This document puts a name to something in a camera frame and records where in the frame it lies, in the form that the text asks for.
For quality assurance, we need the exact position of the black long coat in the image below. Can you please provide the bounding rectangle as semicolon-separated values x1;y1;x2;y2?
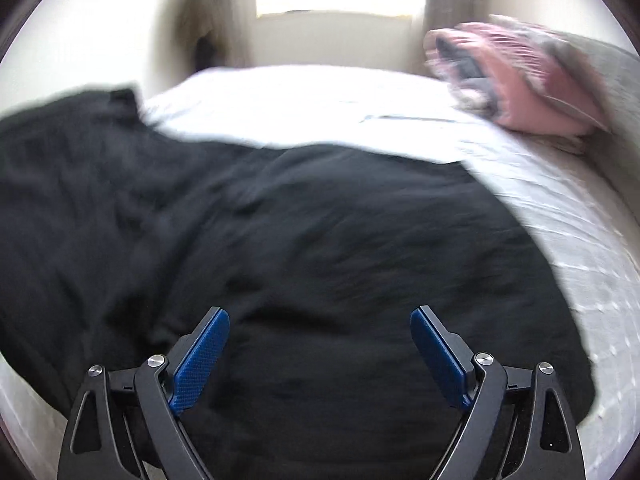
0;87;601;480

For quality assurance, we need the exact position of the grey padded headboard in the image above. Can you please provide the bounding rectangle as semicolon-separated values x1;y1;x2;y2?
565;32;640;196

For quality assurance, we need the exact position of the pink velvet pillow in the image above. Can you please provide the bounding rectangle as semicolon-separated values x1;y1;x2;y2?
490;14;617;133

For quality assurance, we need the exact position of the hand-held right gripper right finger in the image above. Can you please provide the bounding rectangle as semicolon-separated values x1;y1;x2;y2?
410;305;587;480

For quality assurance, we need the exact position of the pink and grey quilt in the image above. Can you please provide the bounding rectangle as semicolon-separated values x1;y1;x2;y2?
424;22;596;137

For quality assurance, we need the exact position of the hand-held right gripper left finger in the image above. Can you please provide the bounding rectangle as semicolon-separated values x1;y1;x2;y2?
56;307;231;480

